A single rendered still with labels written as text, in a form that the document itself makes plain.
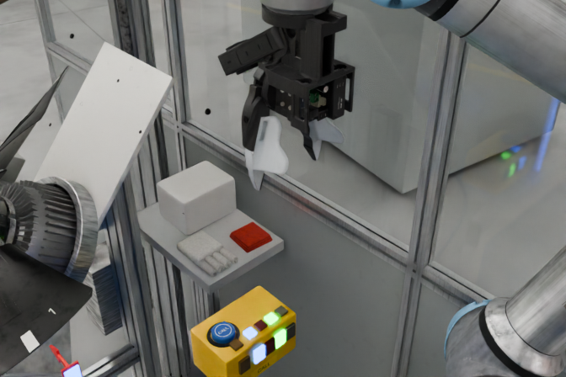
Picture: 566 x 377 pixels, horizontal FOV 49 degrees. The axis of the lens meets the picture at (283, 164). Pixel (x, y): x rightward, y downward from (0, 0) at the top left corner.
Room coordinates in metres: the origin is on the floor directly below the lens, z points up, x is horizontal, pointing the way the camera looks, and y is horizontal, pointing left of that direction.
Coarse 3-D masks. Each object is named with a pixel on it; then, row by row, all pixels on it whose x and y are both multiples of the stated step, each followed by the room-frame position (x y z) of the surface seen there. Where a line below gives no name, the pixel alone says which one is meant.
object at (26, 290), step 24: (0, 264) 0.78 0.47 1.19; (24, 264) 0.78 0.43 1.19; (0, 288) 0.73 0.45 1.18; (24, 288) 0.73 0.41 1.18; (48, 288) 0.72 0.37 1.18; (72, 288) 0.72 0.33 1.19; (0, 312) 0.68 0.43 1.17; (24, 312) 0.68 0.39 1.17; (72, 312) 0.67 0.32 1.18; (0, 336) 0.65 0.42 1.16; (48, 336) 0.64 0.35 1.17; (0, 360) 0.61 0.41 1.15
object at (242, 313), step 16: (256, 288) 0.84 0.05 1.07; (240, 304) 0.80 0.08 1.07; (256, 304) 0.80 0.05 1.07; (272, 304) 0.80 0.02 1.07; (208, 320) 0.76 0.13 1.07; (224, 320) 0.76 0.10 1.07; (240, 320) 0.76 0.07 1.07; (256, 320) 0.76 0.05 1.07; (288, 320) 0.77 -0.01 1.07; (192, 336) 0.74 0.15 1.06; (208, 336) 0.72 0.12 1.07; (240, 336) 0.73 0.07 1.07; (256, 336) 0.73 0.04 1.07; (272, 336) 0.74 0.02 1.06; (208, 352) 0.70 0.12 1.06; (224, 352) 0.69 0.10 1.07; (240, 352) 0.69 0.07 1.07; (272, 352) 0.74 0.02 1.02; (288, 352) 0.76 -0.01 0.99; (208, 368) 0.71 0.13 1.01; (224, 368) 0.67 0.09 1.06; (256, 368) 0.71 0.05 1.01
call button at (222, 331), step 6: (216, 324) 0.74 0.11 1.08; (222, 324) 0.74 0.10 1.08; (228, 324) 0.74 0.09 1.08; (216, 330) 0.73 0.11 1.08; (222, 330) 0.73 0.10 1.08; (228, 330) 0.73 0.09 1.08; (234, 330) 0.73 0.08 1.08; (216, 336) 0.72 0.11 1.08; (222, 336) 0.72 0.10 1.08; (228, 336) 0.72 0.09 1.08; (234, 336) 0.72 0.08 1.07; (222, 342) 0.71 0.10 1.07
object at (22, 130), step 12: (48, 96) 0.88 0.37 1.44; (36, 108) 0.88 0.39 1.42; (24, 120) 0.88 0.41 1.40; (36, 120) 0.83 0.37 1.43; (12, 132) 0.89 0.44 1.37; (24, 132) 0.96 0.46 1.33; (12, 144) 0.93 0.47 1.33; (0, 156) 0.90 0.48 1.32; (12, 156) 0.96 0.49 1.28; (0, 168) 0.94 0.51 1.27
